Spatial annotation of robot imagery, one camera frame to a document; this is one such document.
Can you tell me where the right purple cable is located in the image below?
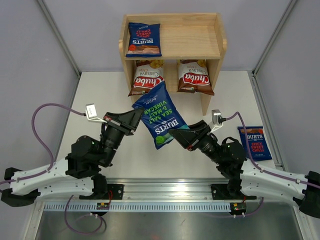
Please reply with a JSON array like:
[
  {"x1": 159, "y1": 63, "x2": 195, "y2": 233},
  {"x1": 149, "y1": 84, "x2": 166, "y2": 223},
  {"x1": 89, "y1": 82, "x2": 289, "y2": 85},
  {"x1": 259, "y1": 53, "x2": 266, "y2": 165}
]
[{"x1": 222, "y1": 111, "x2": 320, "y2": 218}]

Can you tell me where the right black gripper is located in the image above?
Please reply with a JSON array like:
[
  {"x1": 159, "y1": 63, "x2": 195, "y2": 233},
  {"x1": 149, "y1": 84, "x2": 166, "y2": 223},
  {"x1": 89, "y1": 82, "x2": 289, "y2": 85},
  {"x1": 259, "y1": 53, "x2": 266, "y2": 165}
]
[{"x1": 169, "y1": 119, "x2": 225, "y2": 165}]

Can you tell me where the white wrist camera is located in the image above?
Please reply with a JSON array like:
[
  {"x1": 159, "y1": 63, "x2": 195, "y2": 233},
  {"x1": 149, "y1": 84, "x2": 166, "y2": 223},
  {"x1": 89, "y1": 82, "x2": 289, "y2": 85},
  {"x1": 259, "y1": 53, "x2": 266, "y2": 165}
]
[
  {"x1": 85, "y1": 103, "x2": 106, "y2": 123},
  {"x1": 209, "y1": 109, "x2": 224, "y2": 133}
]

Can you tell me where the blue Burts spicy chilli bag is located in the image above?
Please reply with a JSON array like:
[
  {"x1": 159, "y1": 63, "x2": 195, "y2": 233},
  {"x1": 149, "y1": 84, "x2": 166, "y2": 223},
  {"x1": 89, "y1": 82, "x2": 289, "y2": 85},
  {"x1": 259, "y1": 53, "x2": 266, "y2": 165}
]
[{"x1": 237, "y1": 126, "x2": 272, "y2": 162}]

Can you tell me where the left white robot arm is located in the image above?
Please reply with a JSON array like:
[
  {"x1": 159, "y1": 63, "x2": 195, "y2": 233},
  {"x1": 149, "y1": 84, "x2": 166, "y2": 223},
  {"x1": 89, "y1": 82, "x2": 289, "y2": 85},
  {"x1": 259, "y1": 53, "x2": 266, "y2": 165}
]
[{"x1": 0, "y1": 104, "x2": 144, "y2": 207}]

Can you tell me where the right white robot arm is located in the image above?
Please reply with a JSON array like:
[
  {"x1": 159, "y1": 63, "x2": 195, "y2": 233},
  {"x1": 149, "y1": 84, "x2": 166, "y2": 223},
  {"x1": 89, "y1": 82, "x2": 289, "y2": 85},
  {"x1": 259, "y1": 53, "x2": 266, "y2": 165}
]
[{"x1": 169, "y1": 120, "x2": 320, "y2": 218}]

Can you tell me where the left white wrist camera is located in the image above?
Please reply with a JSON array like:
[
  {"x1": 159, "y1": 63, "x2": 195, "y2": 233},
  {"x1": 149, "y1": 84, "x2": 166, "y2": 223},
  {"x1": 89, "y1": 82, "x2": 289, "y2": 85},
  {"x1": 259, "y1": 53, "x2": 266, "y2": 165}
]
[{"x1": 85, "y1": 103, "x2": 106, "y2": 123}]

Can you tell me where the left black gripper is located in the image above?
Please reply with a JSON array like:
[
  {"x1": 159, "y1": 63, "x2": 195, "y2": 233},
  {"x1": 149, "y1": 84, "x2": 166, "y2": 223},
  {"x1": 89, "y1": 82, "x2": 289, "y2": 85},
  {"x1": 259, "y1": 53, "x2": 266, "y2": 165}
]
[{"x1": 97, "y1": 106, "x2": 144, "y2": 166}]

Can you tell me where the Chuba cassava chips bag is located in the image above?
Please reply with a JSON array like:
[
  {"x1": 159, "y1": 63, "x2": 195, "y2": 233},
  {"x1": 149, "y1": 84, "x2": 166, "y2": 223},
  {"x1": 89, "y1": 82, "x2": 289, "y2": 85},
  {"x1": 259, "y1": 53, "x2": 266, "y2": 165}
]
[
  {"x1": 177, "y1": 59, "x2": 214, "y2": 96},
  {"x1": 128, "y1": 59, "x2": 165, "y2": 97}
]

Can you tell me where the aluminium mounting rail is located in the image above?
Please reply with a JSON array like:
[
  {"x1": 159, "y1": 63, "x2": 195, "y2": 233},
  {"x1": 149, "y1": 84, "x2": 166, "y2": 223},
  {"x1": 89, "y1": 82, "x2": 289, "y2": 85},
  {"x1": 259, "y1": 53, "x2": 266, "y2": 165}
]
[{"x1": 33, "y1": 177, "x2": 306, "y2": 201}]

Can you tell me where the blue Burts sea salt bag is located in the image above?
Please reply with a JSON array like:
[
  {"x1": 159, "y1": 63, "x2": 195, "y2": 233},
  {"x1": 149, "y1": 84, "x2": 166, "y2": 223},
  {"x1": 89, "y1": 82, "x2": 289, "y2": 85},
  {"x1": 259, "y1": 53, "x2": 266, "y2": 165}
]
[{"x1": 132, "y1": 81, "x2": 189, "y2": 150}]

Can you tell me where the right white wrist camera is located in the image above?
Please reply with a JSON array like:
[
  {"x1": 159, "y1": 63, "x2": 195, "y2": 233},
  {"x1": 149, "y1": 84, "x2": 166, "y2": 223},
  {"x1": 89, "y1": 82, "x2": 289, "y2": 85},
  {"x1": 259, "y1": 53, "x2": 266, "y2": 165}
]
[{"x1": 209, "y1": 109, "x2": 224, "y2": 133}]

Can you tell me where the white slotted cable duct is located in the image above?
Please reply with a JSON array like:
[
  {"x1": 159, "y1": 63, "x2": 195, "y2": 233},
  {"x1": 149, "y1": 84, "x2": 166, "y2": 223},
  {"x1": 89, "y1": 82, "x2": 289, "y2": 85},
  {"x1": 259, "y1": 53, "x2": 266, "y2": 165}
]
[{"x1": 44, "y1": 202, "x2": 231, "y2": 213}]

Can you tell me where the wooden two-tier shelf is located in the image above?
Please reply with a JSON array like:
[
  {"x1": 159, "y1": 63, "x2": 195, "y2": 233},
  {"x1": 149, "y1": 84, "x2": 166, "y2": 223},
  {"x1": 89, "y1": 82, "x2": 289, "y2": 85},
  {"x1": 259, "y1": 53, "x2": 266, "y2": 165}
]
[{"x1": 117, "y1": 13, "x2": 228, "y2": 118}]

